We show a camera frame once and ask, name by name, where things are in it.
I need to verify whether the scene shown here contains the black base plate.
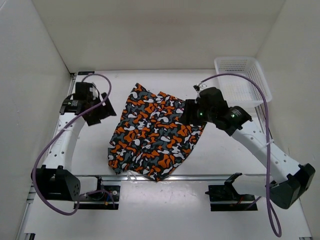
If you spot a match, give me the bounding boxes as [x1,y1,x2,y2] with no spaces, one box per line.
[205,185,258,212]
[78,182,121,211]

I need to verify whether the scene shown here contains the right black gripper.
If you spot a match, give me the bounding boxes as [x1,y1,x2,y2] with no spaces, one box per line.
[178,99,215,127]

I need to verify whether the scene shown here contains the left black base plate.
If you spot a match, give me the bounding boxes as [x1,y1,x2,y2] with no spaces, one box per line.
[78,182,121,211]

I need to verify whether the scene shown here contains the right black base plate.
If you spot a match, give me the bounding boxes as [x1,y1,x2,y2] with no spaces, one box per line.
[205,185,258,212]

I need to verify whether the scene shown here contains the orange camouflage shorts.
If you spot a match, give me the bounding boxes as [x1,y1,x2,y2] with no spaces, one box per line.
[107,83,206,182]

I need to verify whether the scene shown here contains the white perforated plastic basket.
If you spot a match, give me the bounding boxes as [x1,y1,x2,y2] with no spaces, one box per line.
[214,56,272,109]

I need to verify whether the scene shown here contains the aluminium rail left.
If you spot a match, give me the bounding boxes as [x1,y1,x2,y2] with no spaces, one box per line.
[15,72,77,240]

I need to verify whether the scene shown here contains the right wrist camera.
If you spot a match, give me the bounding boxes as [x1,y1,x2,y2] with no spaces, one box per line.
[193,83,208,93]

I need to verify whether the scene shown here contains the black label sticker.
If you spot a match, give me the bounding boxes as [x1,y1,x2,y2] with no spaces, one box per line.
[77,71,95,76]

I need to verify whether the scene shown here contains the aluminium rail front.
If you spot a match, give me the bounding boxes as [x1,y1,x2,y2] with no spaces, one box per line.
[74,174,266,182]

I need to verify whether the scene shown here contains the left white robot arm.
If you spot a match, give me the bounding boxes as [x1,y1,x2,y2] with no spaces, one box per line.
[35,82,116,201]

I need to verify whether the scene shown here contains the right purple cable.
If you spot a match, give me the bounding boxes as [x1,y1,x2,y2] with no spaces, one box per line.
[199,73,283,238]

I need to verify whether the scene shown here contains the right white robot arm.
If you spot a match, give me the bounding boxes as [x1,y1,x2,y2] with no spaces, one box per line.
[179,84,316,209]

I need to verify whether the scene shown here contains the aluminium rail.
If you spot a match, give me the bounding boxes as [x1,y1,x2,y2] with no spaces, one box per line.
[15,72,77,240]
[74,174,266,182]

